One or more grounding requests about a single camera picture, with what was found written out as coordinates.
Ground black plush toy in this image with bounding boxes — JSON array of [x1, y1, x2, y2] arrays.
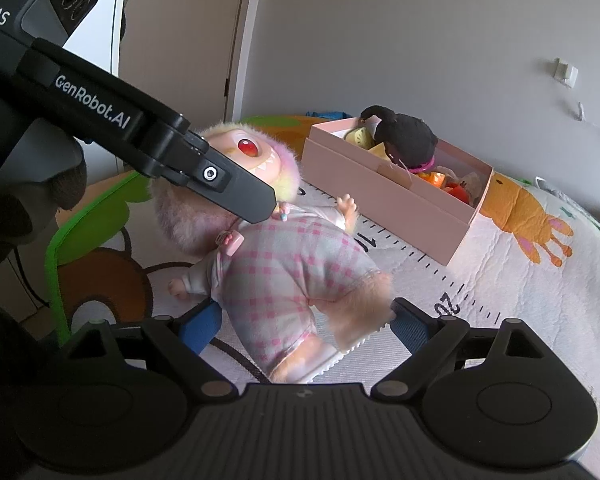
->
[[357, 105, 440, 171]]

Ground printed play mat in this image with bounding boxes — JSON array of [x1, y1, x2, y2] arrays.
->
[[45, 112, 600, 480]]

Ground person's left hand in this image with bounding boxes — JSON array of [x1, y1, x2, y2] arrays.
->
[[0, 92, 89, 274]]

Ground white wall cable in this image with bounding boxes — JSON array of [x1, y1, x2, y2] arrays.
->
[[575, 102, 600, 139]]

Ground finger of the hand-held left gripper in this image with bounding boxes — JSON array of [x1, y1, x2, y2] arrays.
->
[[147, 117, 278, 226]]

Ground white wall socket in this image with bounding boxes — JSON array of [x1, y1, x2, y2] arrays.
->
[[555, 57, 579, 89]]

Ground pink furry doll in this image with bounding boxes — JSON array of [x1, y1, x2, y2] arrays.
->
[[150, 120, 396, 385]]

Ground pink plastic strainer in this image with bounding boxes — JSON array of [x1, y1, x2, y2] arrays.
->
[[405, 157, 437, 175]]

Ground pink cardboard box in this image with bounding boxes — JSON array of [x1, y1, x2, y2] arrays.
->
[[301, 117, 495, 267]]

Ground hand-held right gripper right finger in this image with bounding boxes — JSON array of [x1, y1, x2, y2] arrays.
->
[[370, 297, 547, 400]]

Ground yellow lemon slice toy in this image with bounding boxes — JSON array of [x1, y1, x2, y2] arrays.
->
[[344, 127, 376, 150]]

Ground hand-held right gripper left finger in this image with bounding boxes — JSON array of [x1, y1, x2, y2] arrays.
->
[[65, 304, 239, 399]]

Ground grey door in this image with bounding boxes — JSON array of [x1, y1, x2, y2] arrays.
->
[[117, 0, 251, 171]]

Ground red plastic toy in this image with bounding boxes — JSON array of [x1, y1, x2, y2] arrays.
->
[[445, 182, 474, 206]]

